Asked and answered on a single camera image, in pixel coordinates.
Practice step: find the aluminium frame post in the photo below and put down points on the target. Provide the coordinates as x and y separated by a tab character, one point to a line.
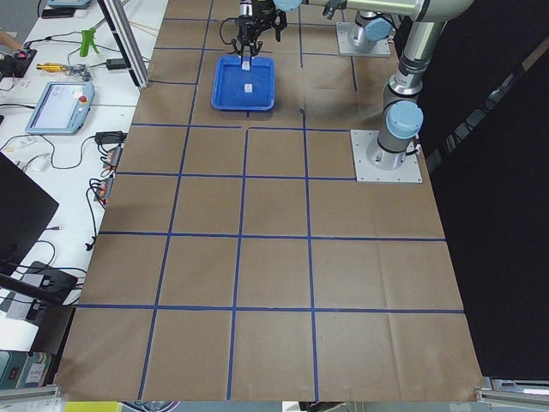
119	24

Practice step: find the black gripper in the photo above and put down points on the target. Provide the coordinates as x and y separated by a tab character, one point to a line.
249	26
330	8

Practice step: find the person hand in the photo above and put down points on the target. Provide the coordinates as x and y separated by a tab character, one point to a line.
10	41

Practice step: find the green handled reacher grabber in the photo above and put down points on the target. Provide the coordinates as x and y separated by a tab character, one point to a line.
88	42

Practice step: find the blue plastic tray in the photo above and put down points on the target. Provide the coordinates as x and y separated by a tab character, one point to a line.
229	80

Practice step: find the black power adapter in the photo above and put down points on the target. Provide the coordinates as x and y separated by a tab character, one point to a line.
116	64

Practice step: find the teach pendant tablet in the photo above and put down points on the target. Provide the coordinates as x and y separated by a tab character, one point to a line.
61	109

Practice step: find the black monitor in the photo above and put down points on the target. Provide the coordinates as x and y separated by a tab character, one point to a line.
26	210

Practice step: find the yellow brass tool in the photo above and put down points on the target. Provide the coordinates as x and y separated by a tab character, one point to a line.
51	67

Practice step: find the brown paper table cover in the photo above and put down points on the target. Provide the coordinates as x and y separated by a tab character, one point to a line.
239	257

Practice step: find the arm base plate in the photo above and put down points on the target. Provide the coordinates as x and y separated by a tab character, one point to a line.
372	164
353	43

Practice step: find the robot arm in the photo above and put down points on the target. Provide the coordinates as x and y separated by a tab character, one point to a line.
377	25
402	118

